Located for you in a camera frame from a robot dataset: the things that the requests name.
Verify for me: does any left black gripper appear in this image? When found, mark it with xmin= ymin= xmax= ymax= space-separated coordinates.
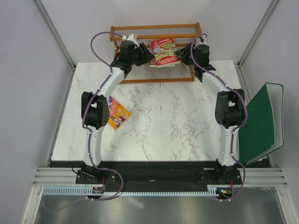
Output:
xmin=129 ymin=43 xmax=155 ymax=67

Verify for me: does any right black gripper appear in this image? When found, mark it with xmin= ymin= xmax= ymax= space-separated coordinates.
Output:
xmin=174 ymin=42 xmax=199 ymax=67

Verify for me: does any Nineteen Eighty-Four blue book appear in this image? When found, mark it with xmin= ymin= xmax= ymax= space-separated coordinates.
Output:
xmin=150 ymin=62 xmax=177 ymax=68

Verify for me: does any red Treehouse book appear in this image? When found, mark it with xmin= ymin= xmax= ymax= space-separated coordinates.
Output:
xmin=150 ymin=38 xmax=180 ymax=65

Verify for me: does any Roald Dahl yellow purple book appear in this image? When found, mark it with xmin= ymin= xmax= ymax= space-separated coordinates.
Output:
xmin=107 ymin=96 xmax=131 ymax=130

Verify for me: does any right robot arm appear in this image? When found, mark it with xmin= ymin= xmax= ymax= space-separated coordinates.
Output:
xmin=175 ymin=44 xmax=247 ymax=167

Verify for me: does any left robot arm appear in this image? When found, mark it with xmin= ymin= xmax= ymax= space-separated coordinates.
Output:
xmin=81 ymin=40 xmax=154 ymax=167

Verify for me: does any wooden book rack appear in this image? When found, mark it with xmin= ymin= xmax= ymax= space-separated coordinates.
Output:
xmin=110 ymin=22 xmax=202 ymax=84

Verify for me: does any green lever arch file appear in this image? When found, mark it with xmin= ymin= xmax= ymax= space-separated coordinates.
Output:
xmin=238 ymin=83 xmax=285 ymax=165

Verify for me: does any right aluminium frame post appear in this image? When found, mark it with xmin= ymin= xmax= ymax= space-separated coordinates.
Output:
xmin=236 ymin=0 xmax=281 ymax=68

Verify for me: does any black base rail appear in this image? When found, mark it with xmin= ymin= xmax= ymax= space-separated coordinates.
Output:
xmin=50 ymin=159 xmax=270 ymax=192

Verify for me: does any white slotted cable duct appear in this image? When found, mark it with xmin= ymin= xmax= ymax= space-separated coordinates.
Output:
xmin=43 ymin=186 xmax=233 ymax=196

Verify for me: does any aluminium front rail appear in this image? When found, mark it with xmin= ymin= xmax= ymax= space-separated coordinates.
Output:
xmin=33 ymin=168 xmax=287 ymax=187

